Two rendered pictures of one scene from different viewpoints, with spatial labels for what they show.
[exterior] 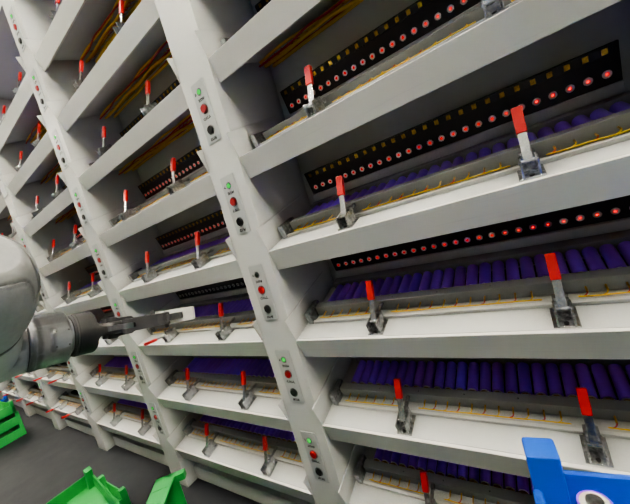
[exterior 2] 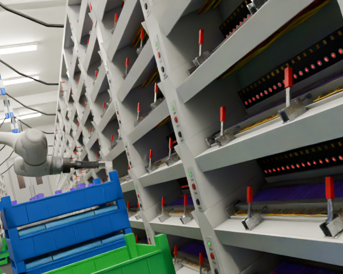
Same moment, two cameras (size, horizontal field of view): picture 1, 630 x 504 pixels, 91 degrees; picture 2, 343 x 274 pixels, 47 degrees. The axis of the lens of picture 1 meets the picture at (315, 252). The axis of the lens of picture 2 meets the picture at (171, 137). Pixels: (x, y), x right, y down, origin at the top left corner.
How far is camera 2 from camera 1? 1.27 m
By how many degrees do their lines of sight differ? 37
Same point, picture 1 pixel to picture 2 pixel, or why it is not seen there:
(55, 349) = (56, 167)
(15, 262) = (39, 136)
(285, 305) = (133, 161)
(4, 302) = (36, 147)
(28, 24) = (74, 21)
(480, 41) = (139, 63)
